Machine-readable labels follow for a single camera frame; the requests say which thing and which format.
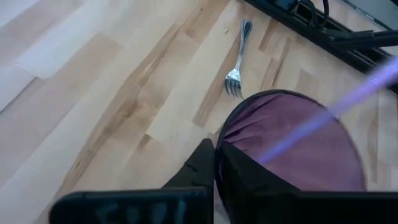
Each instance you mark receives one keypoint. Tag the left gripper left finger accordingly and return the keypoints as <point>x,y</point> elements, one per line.
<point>140,208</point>

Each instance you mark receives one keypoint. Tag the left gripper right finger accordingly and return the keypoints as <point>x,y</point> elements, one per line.
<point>311,208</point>

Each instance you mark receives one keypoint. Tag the purple plastic cup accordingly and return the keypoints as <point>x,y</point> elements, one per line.
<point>280,112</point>

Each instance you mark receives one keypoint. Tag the pink plastic straw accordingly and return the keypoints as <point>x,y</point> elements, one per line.
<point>342,103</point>

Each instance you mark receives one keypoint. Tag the silver metal fork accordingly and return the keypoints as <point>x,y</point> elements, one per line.
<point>234,76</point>

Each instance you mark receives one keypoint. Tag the black aluminium table frame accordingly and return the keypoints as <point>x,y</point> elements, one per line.
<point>311,34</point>

